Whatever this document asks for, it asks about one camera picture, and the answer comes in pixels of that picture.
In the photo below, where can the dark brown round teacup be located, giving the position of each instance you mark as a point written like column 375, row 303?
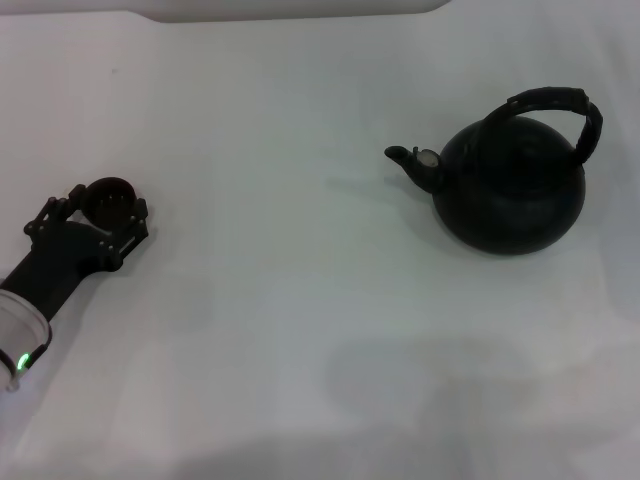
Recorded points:
column 110, row 202

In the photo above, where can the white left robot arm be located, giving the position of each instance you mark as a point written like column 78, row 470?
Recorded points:
column 15, row 325

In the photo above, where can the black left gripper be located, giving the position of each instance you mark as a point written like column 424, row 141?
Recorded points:
column 55, row 260

